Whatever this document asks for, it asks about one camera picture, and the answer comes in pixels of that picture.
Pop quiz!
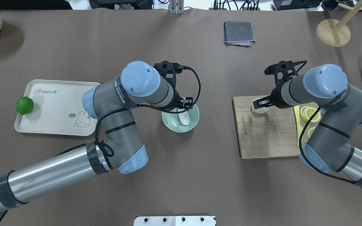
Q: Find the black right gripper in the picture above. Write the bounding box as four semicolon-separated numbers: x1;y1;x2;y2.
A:
256;60;307;109

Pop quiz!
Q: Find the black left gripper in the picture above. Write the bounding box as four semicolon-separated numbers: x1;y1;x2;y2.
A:
153;61;194;110

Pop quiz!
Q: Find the white steamed bun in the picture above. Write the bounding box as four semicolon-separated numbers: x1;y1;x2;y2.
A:
251;98;268;114

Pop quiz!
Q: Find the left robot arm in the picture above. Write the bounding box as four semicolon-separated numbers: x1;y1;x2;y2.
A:
0;61;198;222

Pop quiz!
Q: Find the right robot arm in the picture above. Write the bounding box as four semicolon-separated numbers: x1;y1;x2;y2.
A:
253;61;362;189

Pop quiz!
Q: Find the mint green bowl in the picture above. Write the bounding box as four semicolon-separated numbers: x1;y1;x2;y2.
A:
162;104;200;133

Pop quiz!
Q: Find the wooden cutting board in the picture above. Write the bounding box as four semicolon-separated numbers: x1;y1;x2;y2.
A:
232;96;318;159

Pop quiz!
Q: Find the lemon slice stack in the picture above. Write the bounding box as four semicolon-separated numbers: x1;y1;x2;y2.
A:
300;106;321;123

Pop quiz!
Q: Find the yellow plastic knife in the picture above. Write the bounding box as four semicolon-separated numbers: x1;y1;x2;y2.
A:
293;105;303;146

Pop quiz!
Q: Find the grey folded cloth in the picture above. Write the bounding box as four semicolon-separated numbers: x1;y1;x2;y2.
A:
223;21;256;47

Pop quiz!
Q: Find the cream rabbit tray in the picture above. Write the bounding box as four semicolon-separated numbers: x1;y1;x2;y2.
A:
14;79;99;136

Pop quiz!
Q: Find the green lime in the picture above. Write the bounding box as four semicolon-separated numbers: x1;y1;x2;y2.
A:
15;96;34;115

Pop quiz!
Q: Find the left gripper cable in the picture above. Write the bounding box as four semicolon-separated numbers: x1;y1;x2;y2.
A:
95;65;201;157

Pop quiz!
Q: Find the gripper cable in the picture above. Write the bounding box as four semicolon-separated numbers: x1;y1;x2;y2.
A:
294;60;362;201
95;65;201;157

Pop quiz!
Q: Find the lemon slice near handle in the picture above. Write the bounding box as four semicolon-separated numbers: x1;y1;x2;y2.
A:
306;127;316;139

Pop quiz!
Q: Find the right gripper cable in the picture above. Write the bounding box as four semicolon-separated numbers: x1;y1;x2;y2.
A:
294;60;362;201

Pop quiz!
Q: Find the aluminium frame post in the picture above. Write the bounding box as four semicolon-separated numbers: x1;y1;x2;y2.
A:
168;0;184;15

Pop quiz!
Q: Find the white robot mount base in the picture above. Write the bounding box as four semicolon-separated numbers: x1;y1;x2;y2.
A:
133;215;217;226

